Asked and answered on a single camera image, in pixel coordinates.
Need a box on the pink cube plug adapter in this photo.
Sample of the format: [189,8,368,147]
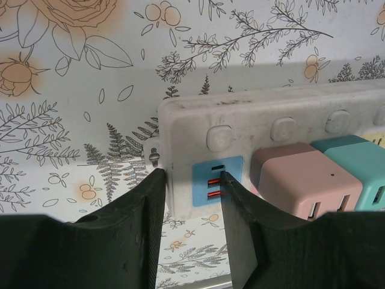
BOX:
[251,143,364,221]

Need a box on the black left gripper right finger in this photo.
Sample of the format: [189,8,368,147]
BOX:
[220,171,385,289]

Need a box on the long white power strip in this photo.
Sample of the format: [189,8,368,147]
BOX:
[143,79,385,220]

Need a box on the teal cube plug adapter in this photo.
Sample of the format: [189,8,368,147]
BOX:
[309,134,385,212]

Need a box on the floral patterned table cover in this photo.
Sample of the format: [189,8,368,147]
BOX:
[0,0,385,284]

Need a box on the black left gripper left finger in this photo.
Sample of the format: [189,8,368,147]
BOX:
[0,168,167,289]

